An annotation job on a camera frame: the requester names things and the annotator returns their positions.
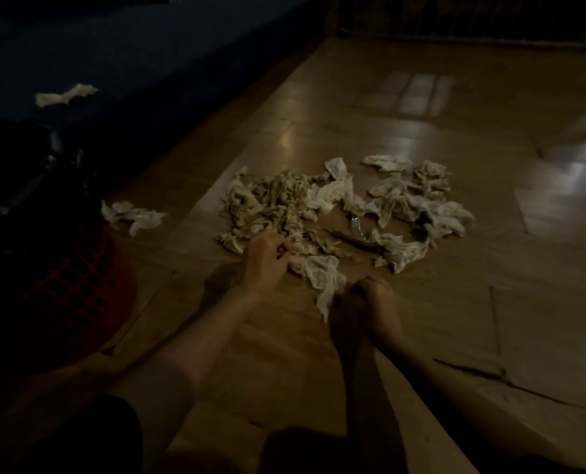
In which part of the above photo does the shiny foil wrapper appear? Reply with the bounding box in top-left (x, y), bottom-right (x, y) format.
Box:
top-left (347, 214), bottom-right (373, 241)

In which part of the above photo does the black bag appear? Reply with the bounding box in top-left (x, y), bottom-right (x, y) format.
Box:
top-left (0, 118), bottom-right (107, 235)

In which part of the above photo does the person's left hand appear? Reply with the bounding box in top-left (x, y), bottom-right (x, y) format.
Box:
top-left (242, 233), bottom-right (294, 298)

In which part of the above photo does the dark blue mattress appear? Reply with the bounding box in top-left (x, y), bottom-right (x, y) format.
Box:
top-left (0, 0), bottom-right (334, 161)

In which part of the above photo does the person's right hand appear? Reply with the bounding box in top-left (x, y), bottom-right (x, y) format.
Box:
top-left (345, 276), bottom-right (406, 349)

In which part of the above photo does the person's right forearm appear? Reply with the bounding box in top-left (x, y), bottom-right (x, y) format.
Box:
top-left (378, 336), bottom-right (586, 473)

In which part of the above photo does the white tissue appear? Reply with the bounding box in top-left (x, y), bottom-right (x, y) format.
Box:
top-left (288, 254), bottom-right (348, 323)
top-left (100, 200), bottom-right (168, 238)
top-left (35, 83), bottom-right (99, 108)

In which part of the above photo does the person's left forearm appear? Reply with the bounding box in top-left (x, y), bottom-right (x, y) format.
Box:
top-left (109, 287), bottom-right (270, 440)

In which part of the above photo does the pile of crumpled white tissues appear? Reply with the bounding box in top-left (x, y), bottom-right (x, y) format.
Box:
top-left (215, 154), bottom-right (476, 275)

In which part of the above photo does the red plastic lattice basket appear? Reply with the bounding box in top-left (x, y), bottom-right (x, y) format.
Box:
top-left (4, 231), bottom-right (139, 373)

